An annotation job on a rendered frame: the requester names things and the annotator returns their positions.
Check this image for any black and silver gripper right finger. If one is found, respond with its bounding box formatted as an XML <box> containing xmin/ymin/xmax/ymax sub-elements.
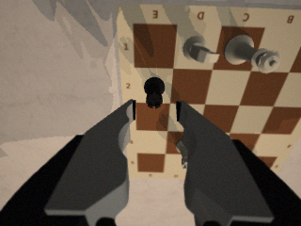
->
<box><xmin>176</xmin><ymin>101</ymin><xmax>301</xmax><ymax>226</ymax></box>

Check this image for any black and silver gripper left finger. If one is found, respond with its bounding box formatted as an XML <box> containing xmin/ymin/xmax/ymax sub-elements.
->
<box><xmin>0</xmin><ymin>99</ymin><xmax>136</xmax><ymax>226</ymax></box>

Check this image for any brown and cream chessboard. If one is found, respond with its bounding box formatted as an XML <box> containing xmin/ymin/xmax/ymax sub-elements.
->
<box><xmin>116</xmin><ymin>4</ymin><xmax>301</xmax><ymax>179</ymax></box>

